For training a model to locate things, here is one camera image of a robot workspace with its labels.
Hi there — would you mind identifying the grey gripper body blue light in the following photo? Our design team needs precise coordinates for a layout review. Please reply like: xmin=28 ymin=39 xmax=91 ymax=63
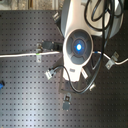
xmin=63 ymin=29 xmax=93 ymax=82

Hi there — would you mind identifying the white cable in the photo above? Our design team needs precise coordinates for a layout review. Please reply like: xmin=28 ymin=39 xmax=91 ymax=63
xmin=0 ymin=50 xmax=63 ymax=59

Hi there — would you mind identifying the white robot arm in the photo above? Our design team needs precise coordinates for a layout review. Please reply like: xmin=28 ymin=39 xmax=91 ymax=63
xmin=61 ymin=0 xmax=124 ymax=82

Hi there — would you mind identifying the black connector block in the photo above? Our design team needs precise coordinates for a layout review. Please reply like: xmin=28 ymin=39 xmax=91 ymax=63
xmin=42 ymin=41 xmax=63 ymax=51

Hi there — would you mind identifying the silver plug connector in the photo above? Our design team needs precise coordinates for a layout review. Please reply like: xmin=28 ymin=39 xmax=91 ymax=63
xmin=45 ymin=69 xmax=55 ymax=79

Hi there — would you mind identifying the metal clip top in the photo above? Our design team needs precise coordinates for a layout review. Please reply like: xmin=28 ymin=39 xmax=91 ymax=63
xmin=53 ymin=12 xmax=61 ymax=22

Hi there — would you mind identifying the metal clip lower right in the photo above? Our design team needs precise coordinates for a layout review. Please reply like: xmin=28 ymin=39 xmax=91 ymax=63
xmin=89 ymin=84 xmax=96 ymax=91

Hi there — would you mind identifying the metal clip bottom center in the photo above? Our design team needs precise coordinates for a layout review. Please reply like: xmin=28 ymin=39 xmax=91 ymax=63
xmin=62 ymin=94 xmax=71 ymax=111

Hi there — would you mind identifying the black perforated breadboard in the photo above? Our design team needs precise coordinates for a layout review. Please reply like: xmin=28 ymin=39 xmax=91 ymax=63
xmin=0 ymin=11 xmax=128 ymax=128

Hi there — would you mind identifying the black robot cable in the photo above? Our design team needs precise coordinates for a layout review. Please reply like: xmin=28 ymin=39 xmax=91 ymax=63
xmin=49 ymin=0 xmax=128 ymax=95

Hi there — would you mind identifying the metal cable clip right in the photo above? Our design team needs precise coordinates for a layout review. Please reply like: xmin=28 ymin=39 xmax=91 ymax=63
xmin=105 ymin=52 xmax=119 ymax=70

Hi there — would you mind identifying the metal cable clip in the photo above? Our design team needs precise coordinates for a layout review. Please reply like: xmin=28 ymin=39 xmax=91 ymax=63
xmin=36 ymin=46 xmax=42 ymax=63
xmin=105 ymin=52 xmax=119 ymax=70

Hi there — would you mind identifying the metal cable clip left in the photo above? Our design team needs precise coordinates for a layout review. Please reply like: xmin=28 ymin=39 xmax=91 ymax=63
xmin=36 ymin=46 xmax=42 ymax=63

